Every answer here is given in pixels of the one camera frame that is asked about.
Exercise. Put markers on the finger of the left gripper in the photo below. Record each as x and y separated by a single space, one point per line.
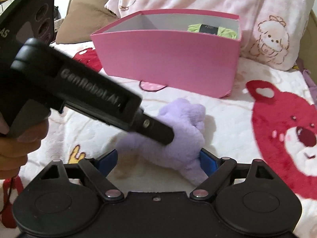
152 128

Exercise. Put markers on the pink storage box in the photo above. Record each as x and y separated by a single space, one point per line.
154 46

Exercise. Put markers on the beige headboard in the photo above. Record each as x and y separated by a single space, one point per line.
307 50

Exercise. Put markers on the bear print blanket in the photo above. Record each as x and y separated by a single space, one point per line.
228 132

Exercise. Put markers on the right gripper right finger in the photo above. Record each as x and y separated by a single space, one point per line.
222 172

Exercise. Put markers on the green yarn ball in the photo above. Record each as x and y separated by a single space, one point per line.
212 30

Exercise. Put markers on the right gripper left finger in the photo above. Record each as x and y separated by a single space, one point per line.
92 172

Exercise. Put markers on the person left hand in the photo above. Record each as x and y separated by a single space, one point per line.
14 152

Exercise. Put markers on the brown pillow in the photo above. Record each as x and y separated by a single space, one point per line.
83 18

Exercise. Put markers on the pink white pillow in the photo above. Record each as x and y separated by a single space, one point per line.
270 30

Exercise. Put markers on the purple plush toy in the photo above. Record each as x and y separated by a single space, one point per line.
182 155

